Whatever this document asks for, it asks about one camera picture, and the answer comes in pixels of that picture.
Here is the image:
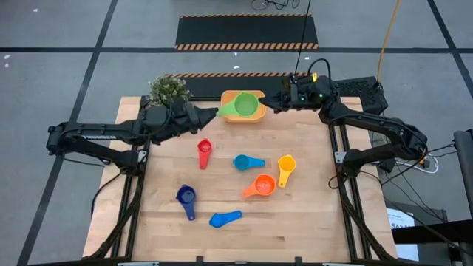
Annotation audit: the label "yellow-orange plastic basket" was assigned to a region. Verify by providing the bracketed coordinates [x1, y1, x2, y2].
[220, 89, 267, 124]

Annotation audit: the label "orange measuring cup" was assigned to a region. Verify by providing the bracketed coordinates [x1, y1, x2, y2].
[242, 174, 277, 200]

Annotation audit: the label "white paper sign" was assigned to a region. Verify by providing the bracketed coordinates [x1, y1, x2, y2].
[386, 207, 421, 262]

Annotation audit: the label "red measuring cup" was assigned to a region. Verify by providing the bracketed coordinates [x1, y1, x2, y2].
[196, 137, 213, 171]

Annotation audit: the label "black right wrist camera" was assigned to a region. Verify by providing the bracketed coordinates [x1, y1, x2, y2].
[291, 75, 321, 93]

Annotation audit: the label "dark blue measuring cup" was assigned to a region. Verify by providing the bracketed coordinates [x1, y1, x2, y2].
[175, 185, 197, 222]

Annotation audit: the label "black floor cable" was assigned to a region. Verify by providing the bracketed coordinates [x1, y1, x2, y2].
[90, 170, 125, 219]

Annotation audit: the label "yellow hanging cable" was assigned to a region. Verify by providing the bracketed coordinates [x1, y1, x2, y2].
[375, 0, 402, 83]

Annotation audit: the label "green measuring cup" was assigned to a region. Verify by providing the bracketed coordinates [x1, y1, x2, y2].
[216, 91, 260, 119]

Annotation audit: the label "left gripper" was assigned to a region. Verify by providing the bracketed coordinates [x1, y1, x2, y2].
[142, 103, 220, 144]

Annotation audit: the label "black hazard-striped floor mat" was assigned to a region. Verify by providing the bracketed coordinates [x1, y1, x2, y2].
[174, 13, 319, 51]
[164, 72, 318, 99]

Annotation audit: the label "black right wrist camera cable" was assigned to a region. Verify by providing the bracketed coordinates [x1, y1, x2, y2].
[307, 58, 333, 81]

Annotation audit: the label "black horizontal beam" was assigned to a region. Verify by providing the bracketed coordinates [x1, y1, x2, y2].
[391, 219, 473, 245]

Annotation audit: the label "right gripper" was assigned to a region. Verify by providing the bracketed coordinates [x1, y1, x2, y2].
[258, 86, 336, 114]

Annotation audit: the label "black coiled floor cables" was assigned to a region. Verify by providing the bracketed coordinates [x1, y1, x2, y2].
[250, 0, 301, 11]

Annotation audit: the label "black perforated equipment box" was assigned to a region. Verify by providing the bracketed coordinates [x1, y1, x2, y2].
[330, 76, 389, 115]

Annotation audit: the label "white cable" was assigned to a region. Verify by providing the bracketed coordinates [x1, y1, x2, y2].
[397, 154, 440, 174]

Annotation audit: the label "dark grey post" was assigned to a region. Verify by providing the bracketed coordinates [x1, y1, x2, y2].
[453, 129, 473, 219]

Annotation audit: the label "yellow measuring cup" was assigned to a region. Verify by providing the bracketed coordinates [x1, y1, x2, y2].
[276, 154, 297, 189]

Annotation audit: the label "green plant in striped pot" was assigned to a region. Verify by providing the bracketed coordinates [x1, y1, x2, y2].
[148, 75, 192, 112]

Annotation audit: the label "black hanging cable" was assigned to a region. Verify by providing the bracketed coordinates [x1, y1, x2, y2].
[291, 0, 312, 81]

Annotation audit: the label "black aluminium table frame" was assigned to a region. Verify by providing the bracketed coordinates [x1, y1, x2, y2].
[83, 95, 398, 266]

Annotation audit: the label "teal measuring cup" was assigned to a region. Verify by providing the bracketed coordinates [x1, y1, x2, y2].
[232, 154, 266, 172]

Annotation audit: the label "bright blue measuring cup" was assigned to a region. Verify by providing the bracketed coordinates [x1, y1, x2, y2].
[208, 210, 243, 228]

